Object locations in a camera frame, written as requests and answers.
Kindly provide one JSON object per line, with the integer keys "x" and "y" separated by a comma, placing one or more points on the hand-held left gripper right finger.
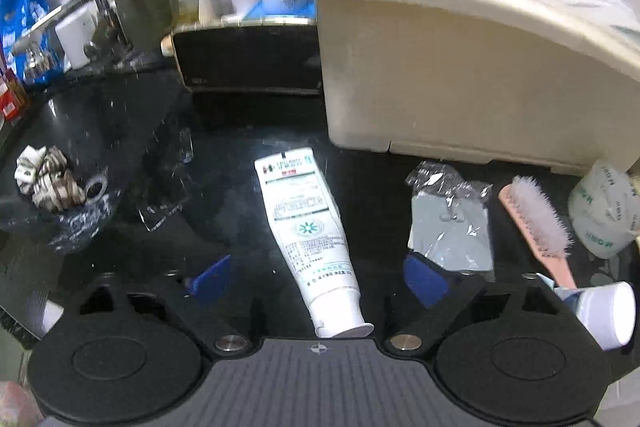
{"x": 424, "y": 283}

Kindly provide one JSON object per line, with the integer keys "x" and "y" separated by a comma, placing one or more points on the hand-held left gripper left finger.
{"x": 211, "y": 281}

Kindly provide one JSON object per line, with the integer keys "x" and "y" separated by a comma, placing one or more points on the white toothpaste tube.
{"x": 305, "y": 227}

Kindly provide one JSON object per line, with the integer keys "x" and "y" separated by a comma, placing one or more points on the cream plastic drawer unit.
{"x": 440, "y": 72}

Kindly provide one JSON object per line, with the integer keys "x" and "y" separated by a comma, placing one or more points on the grey item in clear bag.
{"x": 452, "y": 232}

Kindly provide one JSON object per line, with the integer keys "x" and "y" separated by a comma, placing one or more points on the pink brush with white bristles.
{"x": 537, "y": 219}

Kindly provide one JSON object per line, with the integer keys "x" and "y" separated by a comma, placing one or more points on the metal sink drain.
{"x": 96, "y": 185}

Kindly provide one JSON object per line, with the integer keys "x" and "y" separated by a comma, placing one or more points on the white tube with round cap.
{"x": 602, "y": 312}

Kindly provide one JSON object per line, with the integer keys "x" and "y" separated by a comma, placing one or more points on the clear packet with green print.
{"x": 597, "y": 212}

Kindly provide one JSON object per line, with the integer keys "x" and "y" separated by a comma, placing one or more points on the striped hair scrunchie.
{"x": 47, "y": 179}

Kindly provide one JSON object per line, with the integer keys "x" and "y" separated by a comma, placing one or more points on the black tray with gold rim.
{"x": 250, "y": 57}

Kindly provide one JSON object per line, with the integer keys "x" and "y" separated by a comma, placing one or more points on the red packet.
{"x": 11, "y": 97}

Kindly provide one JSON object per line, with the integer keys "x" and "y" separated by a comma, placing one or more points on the dark green cup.
{"x": 145, "y": 14}

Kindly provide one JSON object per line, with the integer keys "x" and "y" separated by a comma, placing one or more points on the white cup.
{"x": 77, "y": 34}

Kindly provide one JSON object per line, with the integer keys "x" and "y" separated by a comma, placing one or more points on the chrome faucet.
{"x": 55, "y": 17}

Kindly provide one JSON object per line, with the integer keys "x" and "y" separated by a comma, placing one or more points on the blue printed packet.
{"x": 20, "y": 7}

